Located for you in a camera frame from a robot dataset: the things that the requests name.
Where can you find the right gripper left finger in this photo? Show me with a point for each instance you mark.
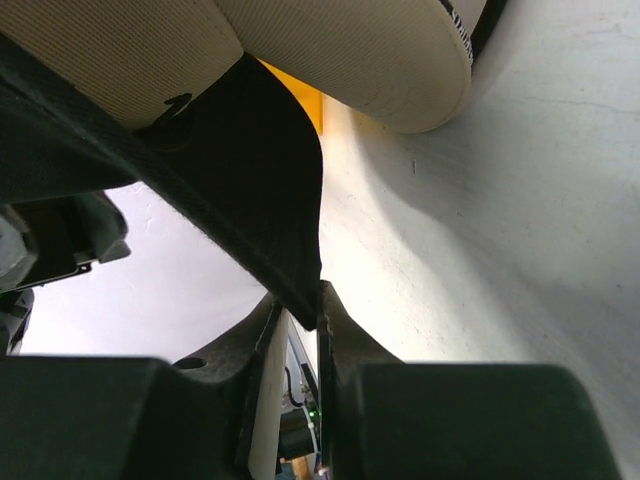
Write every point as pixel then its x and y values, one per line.
pixel 212 415

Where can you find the beige baseball cap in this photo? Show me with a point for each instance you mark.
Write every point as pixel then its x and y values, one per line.
pixel 407 64

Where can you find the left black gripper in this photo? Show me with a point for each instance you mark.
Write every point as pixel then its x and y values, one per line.
pixel 49 240

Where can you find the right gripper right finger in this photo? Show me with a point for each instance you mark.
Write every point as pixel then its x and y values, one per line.
pixel 383 418

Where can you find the black baseball cap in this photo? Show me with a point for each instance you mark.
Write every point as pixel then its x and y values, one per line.
pixel 242 162

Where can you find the yellow plastic tray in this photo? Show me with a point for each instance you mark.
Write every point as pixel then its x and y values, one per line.
pixel 311 99

